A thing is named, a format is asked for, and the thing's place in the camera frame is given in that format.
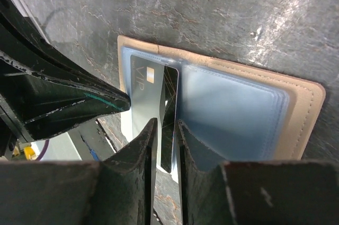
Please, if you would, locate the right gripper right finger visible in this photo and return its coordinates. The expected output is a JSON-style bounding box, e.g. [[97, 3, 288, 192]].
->
[[176, 121, 338, 224]]

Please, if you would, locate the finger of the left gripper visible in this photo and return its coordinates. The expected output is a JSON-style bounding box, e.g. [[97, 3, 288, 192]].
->
[[0, 0, 106, 88], [1, 52, 131, 142]]

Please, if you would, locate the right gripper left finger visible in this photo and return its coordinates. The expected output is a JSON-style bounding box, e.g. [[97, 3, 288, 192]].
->
[[1, 118, 158, 224]]

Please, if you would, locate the beige leather card holder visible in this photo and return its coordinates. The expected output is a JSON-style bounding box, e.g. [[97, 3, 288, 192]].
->
[[117, 35, 326, 170]]

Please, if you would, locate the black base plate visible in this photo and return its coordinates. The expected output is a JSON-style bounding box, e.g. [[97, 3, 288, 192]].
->
[[68, 120, 117, 160]]

